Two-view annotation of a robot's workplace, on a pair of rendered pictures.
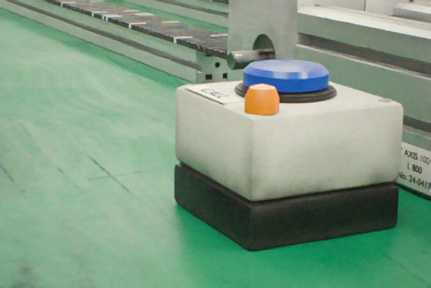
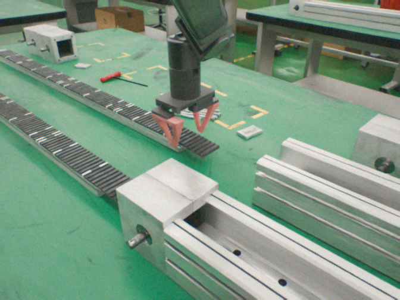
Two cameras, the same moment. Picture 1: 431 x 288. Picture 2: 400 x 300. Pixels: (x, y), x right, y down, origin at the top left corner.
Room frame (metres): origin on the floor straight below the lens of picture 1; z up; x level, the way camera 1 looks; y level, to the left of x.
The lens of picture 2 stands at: (0.32, 0.00, 1.14)
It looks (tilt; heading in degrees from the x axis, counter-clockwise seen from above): 32 degrees down; 338
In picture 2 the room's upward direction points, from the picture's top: straight up
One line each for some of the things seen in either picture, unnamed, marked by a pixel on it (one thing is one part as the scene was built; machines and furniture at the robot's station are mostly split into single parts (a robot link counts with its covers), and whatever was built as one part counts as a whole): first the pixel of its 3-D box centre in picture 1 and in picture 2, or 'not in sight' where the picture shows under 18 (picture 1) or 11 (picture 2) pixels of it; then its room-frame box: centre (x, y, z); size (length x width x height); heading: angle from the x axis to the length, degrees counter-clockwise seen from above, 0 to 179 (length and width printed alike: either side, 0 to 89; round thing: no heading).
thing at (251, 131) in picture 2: not in sight; (249, 132); (0.88, -0.35, 0.78); 0.05 x 0.03 x 0.01; 104
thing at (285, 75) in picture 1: (285, 85); not in sight; (0.45, -0.05, 0.84); 0.04 x 0.04 x 0.02
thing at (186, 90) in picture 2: not in sight; (185, 84); (0.87, -0.20, 0.92); 0.10 x 0.07 x 0.07; 115
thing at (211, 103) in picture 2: not in sight; (195, 114); (0.88, -0.23, 0.85); 0.07 x 0.07 x 0.09; 25
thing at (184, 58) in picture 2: not in sight; (186, 51); (0.87, -0.21, 0.98); 0.07 x 0.06 x 0.07; 116
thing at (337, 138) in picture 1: (298, 149); not in sight; (0.45, -0.06, 0.81); 0.10 x 0.08 x 0.06; 115
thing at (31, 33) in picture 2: not in sight; (40, 41); (1.74, 0.07, 0.83); 0.11 x 0.10 x 0.10; 119
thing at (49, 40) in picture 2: not in sight; (55, 46); (1.64, 0.02, 0.83); 0.11 x 0.10 x 0.10; 117
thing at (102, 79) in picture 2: not in sight; (127, 81); (1.29, -0.17, 0.79); 0.16 x 0.08 x 0.02; 34
